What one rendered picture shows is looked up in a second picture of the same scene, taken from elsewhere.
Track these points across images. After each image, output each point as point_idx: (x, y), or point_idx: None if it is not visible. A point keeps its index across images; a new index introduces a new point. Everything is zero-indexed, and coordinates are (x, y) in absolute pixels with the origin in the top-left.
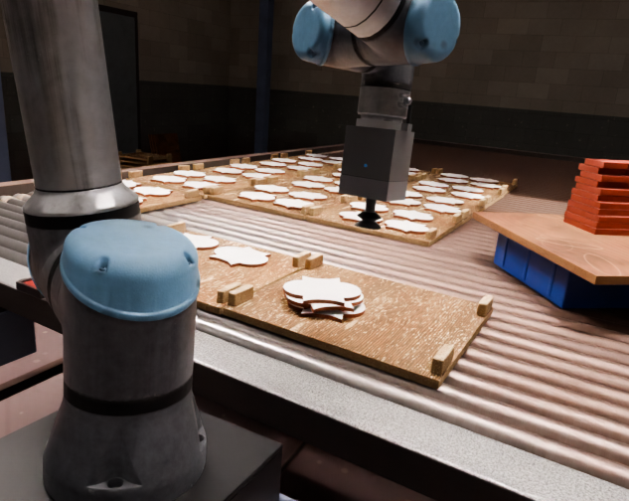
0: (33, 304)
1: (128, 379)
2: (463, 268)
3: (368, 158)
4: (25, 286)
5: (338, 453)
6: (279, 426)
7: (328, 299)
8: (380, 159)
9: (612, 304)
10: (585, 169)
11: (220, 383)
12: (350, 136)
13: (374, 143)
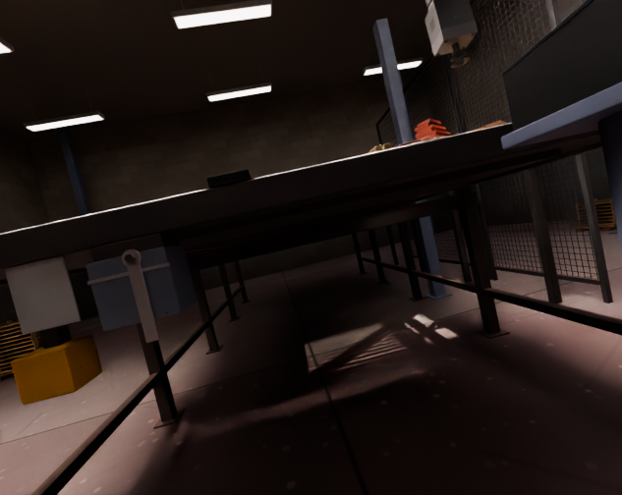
0: (237, 192)
1: None
2: None
3: (455, 13)
4: (224, 175)
5: (579, 135)
6: (534, 143)
7: (434, 137)
8: (463, 10)
9: None
10: (420, 128)
11: (477, 139)
12: (438, 6)
13: (456, 3)
